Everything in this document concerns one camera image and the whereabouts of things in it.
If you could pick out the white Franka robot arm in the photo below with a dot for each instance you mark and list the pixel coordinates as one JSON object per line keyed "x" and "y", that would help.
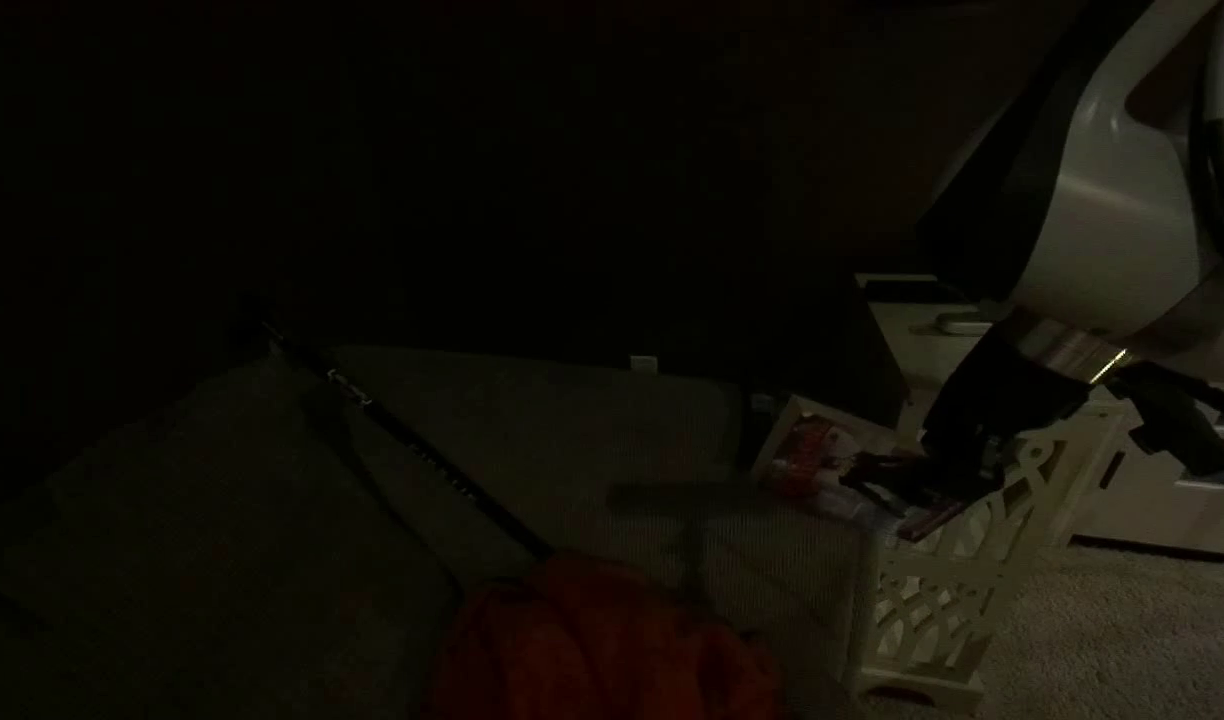
{"x": 1117, "y": 225}

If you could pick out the orange crumpled cloth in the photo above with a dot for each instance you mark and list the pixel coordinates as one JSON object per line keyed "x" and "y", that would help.
{"x": 585, "y": 644}

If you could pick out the thin black rod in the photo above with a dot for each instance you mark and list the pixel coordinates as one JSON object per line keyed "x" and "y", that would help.
{"x": 413, "y": 432}

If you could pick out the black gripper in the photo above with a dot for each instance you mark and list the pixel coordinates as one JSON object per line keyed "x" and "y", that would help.
{"x": 1005, "y": 392}

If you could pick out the small white tag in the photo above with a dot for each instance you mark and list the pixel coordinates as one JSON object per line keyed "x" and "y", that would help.
{"x": 646, "y": 360}

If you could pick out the white cabinet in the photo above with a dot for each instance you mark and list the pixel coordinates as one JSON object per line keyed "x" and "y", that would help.
{"x": 1174, "y": 513}

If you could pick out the red white small package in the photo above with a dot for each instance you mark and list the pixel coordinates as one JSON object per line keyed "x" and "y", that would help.
{"x": 805, "y": 447}

